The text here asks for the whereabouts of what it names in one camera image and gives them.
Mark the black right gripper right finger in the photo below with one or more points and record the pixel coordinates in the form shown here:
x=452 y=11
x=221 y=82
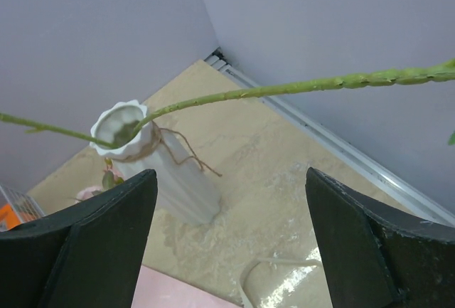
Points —
x=375 y=255

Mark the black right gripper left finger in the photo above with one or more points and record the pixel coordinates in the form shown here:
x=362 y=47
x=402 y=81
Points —
x=86 y=255

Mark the pink wrapping paper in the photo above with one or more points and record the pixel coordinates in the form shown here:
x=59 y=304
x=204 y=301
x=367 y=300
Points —
x=157 y=290

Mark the white rose stem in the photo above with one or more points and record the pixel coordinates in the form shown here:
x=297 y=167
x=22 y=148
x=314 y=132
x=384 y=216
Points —
x=37 y=127

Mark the large pink rose stem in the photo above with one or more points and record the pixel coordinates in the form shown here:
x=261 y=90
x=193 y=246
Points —
x=409 y=76

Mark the beige printed ribbon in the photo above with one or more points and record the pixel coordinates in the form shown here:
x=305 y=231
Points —
x=278 y=282

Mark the white ribbed ceramic vase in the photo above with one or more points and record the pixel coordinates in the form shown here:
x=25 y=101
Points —
x=183 y=188

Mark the small pink bud stem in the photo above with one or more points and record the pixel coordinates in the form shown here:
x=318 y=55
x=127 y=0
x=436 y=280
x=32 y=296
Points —
x=111 y=178

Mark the white wire wooden shelf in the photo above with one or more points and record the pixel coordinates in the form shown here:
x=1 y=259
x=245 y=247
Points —
x=17 y=208

